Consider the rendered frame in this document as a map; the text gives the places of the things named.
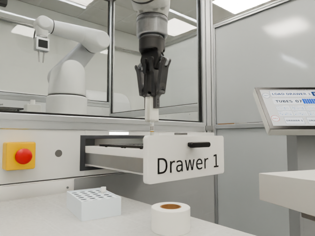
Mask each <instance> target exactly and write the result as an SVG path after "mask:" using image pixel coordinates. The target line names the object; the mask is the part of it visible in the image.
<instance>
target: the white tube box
mask: <svg viewBox="0 0 315 236"><path fill-rule="evenodd" d="M67 209H68V210H70V211H71V212H72V213H73V214H74V215H75V216H76V217H77V218H78V219H79V220H80V221H89V220H95V219H101V218H107V217H113V216H118V215H121V197H120V196H118V195H116V194H114V193H111V192H109V191H107V190H106V193H105V194H101V188H93V189H84V190H74V191H67Z"/></svg>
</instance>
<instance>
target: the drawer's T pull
mask: <svg viewBox="0 0 315 236"><path fill-rule="evenodd" d="M188 147H190V148H206V147H210V142H189V143H188Z"/></svg>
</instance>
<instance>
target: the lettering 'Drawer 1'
mask: <svg viewBox="0 0 315 236"><path fill-rule="evenodd" d="M214 156H216V165H215V166H214V167H218V166H217V154H215V155H214ZM207 159H208V158H205V159H204V168H206V160H207ZM159 160H164V161H165V170H164V171H163V172H159ZM199 160H201V159H198V160H197V161H196V167H197V168H198V164H203V162H202V160H201V163H198V161H199ZM194 161H195V160H194V159H193V165H192V164H191V160H189V162H188V166H187V161H186V160H185V163H186V168H187V171H188V169H189V164H190V166H191V170H193V167H194ZM173 162H175V161H170V173H171V172H172V163H173ZM178 162H181V164H180V165H177V167H176V170H177V172H180V171H183V163H182V161H181V160H178V161H177V163H178ZM179 166H181V170H178V167H179ZM198 169H199V170H200V169H202V167H201V168H198ZM166 170H167V160H166V159H164V158H158V159H157V174H163V173H165V172H166Z"/></svg>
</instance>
